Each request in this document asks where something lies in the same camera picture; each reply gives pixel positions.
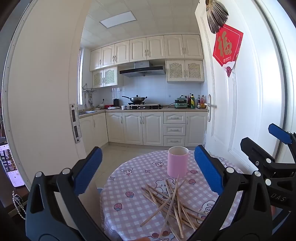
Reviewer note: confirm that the wall utensil rack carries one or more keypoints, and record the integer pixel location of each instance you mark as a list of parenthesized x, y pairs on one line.
[(89, 90)]

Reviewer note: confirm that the wide cream lattice cabinet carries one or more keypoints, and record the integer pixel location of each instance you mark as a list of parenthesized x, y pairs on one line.
[(185, 70)]

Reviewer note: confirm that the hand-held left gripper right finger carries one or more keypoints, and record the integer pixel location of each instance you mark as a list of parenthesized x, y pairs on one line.
[(208, 169)]

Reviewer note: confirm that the steel wok with lid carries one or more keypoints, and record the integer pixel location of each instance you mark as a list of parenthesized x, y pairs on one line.
[(137, 99)]

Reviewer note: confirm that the red diamond door poster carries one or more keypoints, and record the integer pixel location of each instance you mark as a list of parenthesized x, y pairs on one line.
[(227, 46)]

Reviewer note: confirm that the smartphone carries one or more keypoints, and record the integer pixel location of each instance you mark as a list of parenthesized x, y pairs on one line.
[(10, 166)]

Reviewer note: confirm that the hanging kitchen utensils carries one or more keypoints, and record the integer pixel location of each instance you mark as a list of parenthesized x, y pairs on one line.
[(89, 99)]

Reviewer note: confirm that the pile of wooden chopsticks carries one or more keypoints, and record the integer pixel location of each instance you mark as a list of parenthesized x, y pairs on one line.
[(172, 201)]

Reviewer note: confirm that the steel sink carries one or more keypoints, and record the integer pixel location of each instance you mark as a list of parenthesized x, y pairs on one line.
[(87, 112)]

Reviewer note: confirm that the red container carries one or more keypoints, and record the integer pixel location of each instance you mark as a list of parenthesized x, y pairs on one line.
[(108, 106)]

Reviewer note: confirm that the green tabletop cooker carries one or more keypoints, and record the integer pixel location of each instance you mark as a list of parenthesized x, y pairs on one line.
[(181, 103)]

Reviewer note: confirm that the brown fan decoration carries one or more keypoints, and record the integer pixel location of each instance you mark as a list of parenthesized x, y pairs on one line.
[(216, 16)]

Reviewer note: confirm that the small cream lattice cabinet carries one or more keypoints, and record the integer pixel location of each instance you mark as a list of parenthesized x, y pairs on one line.
[(105, 77)]

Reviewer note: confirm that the cream lower cabinets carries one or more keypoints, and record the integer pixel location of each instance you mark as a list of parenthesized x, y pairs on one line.
[(134, 127)]

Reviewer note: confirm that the metal door strike plate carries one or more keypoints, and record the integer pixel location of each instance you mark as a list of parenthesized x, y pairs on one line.
[(74, 122)]

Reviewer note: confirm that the cream cabinet drawer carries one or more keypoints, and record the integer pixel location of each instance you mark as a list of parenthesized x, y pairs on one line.
[(174, 141), (174, 117), (174, 129)]

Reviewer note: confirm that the amber oil bottle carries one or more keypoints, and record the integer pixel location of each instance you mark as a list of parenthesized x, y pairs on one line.
[(202, 103)]

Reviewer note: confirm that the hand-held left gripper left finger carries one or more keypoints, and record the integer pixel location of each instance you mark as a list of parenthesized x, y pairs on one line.
[(89, 170)]

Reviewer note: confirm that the kitchen window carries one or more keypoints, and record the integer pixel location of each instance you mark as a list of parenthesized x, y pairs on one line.
[(79, 76)]

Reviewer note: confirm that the green bottle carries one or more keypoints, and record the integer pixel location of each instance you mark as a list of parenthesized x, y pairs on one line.
[(192, 102)]

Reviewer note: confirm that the black range hood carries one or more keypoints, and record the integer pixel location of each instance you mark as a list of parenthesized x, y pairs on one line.
[(143, 69)]

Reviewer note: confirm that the cream upper cabinets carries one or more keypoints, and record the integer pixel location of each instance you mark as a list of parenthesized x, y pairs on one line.
[(148, 49)]

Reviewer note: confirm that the white door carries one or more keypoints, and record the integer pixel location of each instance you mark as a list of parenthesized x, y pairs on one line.
[(249, 104)]

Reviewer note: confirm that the white door frame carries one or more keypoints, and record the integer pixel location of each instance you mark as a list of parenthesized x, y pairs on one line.
[(41, 81)]

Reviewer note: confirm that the cream cabinets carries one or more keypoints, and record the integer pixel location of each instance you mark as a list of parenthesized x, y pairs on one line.
[(148, 49), (134, 127)]

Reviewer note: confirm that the black gas stove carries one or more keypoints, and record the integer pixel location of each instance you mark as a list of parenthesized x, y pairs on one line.
[(144, 106)]

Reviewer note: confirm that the square ceiling light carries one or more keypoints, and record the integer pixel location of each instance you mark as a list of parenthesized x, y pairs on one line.
[(119, 20)]

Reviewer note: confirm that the pink cup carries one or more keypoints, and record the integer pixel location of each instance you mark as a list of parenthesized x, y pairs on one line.
[(177, 164)]

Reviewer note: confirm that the dark sauce bottle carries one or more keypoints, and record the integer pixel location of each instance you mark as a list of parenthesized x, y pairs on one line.
[(198, 103)]

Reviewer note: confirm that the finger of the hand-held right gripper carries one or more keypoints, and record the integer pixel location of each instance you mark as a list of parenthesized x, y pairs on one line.
[(252, 148), (279, 133)]

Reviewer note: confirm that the pink checkered tablecloth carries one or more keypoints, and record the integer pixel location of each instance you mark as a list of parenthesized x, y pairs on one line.
[(129, 183)]

